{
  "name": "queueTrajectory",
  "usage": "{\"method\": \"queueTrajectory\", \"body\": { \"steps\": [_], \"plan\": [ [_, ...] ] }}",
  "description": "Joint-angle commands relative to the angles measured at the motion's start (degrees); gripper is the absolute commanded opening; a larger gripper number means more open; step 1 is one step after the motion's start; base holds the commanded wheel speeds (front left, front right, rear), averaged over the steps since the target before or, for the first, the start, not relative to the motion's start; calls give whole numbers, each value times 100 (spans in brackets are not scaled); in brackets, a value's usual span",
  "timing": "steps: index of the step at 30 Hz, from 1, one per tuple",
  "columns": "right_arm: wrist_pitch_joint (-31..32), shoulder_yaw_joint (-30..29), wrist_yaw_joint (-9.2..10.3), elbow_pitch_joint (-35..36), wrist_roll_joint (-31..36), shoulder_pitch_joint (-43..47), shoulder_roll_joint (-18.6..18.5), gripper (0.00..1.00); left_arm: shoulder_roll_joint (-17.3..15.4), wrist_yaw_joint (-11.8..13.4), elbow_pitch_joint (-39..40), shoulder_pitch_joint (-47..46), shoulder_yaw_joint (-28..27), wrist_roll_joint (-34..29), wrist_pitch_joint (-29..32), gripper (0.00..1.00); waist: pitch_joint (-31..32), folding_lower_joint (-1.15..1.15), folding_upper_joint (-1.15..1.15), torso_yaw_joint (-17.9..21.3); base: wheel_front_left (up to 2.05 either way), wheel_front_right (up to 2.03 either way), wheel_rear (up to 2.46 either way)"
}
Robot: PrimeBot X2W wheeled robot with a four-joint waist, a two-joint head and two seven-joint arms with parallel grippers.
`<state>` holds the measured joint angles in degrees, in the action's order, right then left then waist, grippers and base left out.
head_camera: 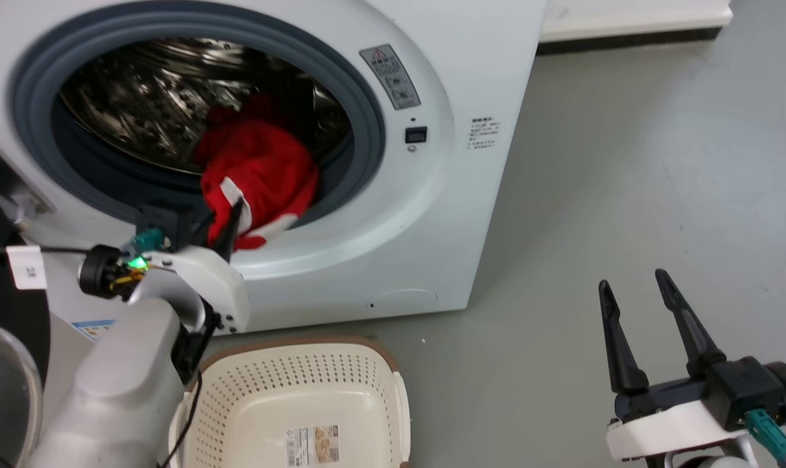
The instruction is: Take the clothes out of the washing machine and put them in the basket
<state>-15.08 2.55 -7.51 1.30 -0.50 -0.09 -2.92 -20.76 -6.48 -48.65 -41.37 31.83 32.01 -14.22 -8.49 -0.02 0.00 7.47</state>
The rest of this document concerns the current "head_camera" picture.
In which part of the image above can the cable with teal connector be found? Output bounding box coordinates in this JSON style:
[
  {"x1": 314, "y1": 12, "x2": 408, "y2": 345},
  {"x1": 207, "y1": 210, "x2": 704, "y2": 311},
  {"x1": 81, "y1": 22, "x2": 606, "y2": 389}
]
[
  {"x1": 131, "y1": 228, "x2": 168, "y2": 256},
  {"x1": 742, "y1": 408, "x2": 786, "y2": 468}
]

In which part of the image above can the thin black cable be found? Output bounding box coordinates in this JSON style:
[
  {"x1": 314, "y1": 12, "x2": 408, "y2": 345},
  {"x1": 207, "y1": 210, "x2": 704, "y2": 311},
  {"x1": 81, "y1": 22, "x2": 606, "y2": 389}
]
[
  {"x1": 0, "y1": 244, "x2": 98, "y2": 259},
  {"x1": 157, "y1": 370, "x2": 203, "y2": 468}
]

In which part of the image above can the metal door hinge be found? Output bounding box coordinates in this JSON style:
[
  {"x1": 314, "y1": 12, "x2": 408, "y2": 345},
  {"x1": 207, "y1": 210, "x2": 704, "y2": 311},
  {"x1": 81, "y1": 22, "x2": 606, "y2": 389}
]
[{"x1": 0, "y1": 130, "x2": 52, "y2": 231}]

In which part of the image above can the white paper cable tag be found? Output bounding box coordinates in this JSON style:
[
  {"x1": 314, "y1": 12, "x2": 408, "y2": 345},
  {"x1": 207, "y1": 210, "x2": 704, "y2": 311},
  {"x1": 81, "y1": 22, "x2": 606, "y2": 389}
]
[{"x1": 6, "y1": 245, "x2": 47, "y2": 291}]

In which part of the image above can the grey warning label sticker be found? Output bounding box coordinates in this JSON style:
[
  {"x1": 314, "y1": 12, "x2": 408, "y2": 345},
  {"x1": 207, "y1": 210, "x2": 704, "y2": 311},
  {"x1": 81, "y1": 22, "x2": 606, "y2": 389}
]
[{"x1": 359, "y1": 44, "x2": 422, "y2": 111}]

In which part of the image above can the washing machine door with glass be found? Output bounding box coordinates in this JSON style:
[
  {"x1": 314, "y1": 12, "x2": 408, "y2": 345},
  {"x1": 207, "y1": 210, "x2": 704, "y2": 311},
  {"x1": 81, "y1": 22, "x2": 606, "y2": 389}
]
[{"x1": 0, "y1": 208, "x2": 51, "y2": 468}]

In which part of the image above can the cream perforated laundry basket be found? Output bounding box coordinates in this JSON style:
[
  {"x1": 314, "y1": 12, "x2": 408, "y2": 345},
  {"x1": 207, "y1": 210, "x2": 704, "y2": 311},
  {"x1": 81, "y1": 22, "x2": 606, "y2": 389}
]
[{"x1": 168, "y1": 336, "x2": 412, "y2": 468}]

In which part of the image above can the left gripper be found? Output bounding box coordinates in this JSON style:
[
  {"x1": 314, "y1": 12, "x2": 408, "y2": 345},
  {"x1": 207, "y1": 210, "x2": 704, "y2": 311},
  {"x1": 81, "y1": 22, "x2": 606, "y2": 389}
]
[{"x1": 79, "y1": 198, "x2": 251, "y2": 335}]

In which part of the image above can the red garment with white trim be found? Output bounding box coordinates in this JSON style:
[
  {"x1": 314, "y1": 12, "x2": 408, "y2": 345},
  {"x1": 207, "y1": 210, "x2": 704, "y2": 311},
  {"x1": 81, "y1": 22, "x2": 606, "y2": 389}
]
[{"x1": 194, "y1": 94, "x2": 320, "y2": 252}]

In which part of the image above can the printed product sticker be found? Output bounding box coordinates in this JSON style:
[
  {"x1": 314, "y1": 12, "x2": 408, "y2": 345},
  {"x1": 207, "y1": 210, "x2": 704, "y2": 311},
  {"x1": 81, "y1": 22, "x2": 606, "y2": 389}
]
[{"x1": 285, "y1": 424, "x2": 341, "y2": 467}]

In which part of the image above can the grey rubber door gasket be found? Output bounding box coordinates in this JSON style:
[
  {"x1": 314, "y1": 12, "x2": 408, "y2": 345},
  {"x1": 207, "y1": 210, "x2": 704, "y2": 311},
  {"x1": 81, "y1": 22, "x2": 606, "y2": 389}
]
[{"x1": 9, "y1": 9, "x2": 387, "y2": 229}]

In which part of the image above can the stainless steel washer drum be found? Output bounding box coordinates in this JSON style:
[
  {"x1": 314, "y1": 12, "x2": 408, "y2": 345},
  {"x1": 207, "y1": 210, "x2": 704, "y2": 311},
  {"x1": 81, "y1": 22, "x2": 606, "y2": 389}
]
[{"x1": 58, "y1": 38, "x2": 354, "y2": 176}]

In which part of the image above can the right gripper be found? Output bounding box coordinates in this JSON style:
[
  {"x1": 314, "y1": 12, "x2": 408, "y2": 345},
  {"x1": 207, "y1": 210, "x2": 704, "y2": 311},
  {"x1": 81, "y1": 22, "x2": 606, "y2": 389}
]
[{"x1": 597, "y1": 268, "x2": 786, "y2": 464}]

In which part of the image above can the small printed text label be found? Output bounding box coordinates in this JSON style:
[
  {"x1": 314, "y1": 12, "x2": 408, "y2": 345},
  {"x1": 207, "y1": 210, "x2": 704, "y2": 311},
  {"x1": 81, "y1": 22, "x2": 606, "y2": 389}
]
[{"x1": 467, "y1": 117, "x2": 501, "y2": 151}]

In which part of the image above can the blue and white energy sticker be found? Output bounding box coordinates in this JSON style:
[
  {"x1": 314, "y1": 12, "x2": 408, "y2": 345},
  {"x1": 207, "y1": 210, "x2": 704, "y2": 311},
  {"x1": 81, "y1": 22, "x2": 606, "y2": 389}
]
[{"x1": 71, "y1": 318, "x2": 117, "y2": 343}]

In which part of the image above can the white platform with dark base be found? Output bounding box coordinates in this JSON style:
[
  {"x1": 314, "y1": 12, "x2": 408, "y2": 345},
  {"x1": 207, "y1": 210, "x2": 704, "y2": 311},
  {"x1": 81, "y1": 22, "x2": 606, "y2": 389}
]
[{"x1": 537, "y1": 0, "x2": 735, "y2": 56}]

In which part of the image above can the white front-loading washing machine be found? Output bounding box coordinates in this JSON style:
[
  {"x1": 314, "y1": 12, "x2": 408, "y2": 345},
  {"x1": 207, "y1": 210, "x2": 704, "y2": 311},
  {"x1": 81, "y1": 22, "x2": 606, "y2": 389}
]
[{"x1": 0, "y1": 0, "x2": 549, "y2": 340}]

